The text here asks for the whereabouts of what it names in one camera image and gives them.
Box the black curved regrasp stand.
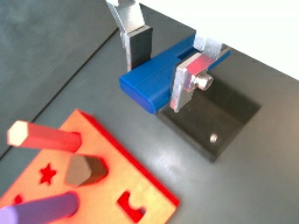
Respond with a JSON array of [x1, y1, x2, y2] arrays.
[[157, 79, 260, 162]]

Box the blue square-circle object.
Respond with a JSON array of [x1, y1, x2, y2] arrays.
[[118, 34, 229, 114]]

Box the purple round peg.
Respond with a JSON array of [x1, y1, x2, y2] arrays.
[[0, 192, 80, 224]]

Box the red hexagonal peg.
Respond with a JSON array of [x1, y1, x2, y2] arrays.
[[6, 121, 81, 152]]

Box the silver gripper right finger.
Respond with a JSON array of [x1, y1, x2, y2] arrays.
[[169, 33, 227, 113]]

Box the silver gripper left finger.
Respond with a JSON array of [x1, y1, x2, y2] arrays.
[[106, 0, 152, 71]]

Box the red fixture block with holes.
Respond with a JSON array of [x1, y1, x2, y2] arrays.
[[0, 109, 178, 224]]

